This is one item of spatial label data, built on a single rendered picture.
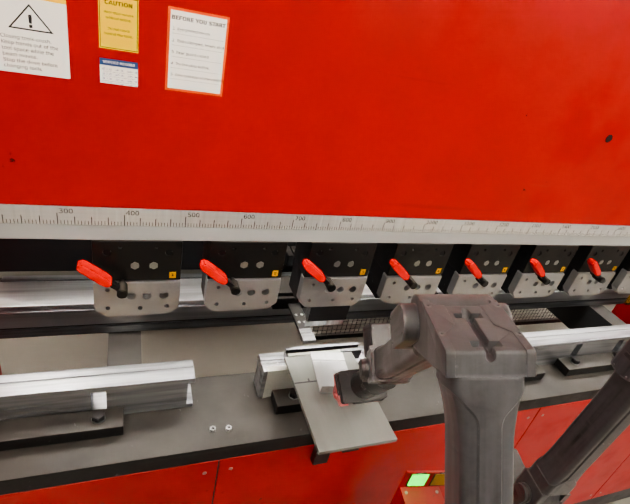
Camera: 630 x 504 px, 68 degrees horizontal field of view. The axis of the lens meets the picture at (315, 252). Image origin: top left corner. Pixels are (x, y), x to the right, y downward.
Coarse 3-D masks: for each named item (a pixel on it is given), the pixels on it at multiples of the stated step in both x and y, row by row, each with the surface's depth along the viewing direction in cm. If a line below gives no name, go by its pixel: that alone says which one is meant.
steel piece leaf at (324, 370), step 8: (312, 360) 113; (320, 360) 114; (328, 360) 115; (336, 360) 115; (320, 368) 112; (328, 368) 112; (336, 368) 113; (344, 368) 113; (320, 376) 110; (328, 376) 110; (320, 384) 107; (328, 384) 108; (320, 392) 105; (328, 392) 106
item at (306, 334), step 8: (288, 280) 135; (280, 288) 130; (288, 288) 131; (280, 296) 129; (288, 296) 130; (280, 304) 130; (288, 304) 130; (296, 304) 131; (296, 312) 128; (296, 320) 125; (304, 320) 125; (304, 328) 123; (304, 336) 120; (312, 336) 121
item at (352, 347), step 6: (354, 342) 123; (288, 348) 116; (294, 348) 116; (300, 348) 116; (306, 348) 117; (312, 348) 118; (318, 348) 118; (324, 348) 119; (330, 348) 120; (336, 348) 121; (342, 348) 121; (348, 348) 122; (354, 348) 121; (360, 348) 121; (354, 354) 121
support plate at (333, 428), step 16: (288, 368) 110; (304, 368) 111; (352, 368) 114; (304, 384) 107; (304, 400) 103; (320, 400) 104; (336, 400) 105; (304, 416) 100; (320, 416) 100; (336, 416) 101; (352, 416) 102; (368, 416) 103; (384, 416) 103; (320, 432) 96; (336, 432) 97; (352, 432) 98; (368, 432) 99; (384, 432) 100; (320, 448) 93; (336, 448) 94; (352, 448) 95
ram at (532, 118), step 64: (192, 0) 64; (256, 0) 67; (320, 0) 69; (384, 0) 72; (448, 0) 76; (512, 0) 79; (576, 0) 83; (256, 64) 72; (320, 64) 75; (384, 64) 78; (448, 64) 82; (512, 64) 86; (576, 64) 90; (0, 128) 65; (64, 128) 68; (128, 128) 71; (192, 128) 74; (256, 128) 77; (320, 128) 81; (384, 128) 85; (448, 128) 89; (512, 128) 94; (576, 128) 99; (0, 192) 70; (64, 192) 73; (128, 192) 76; (192, 192) 80; (256, 192) 84; (320, 192) 88; (384, 192) 92; (448, 192) 98; (512, 192) 103; (576, 192) 110
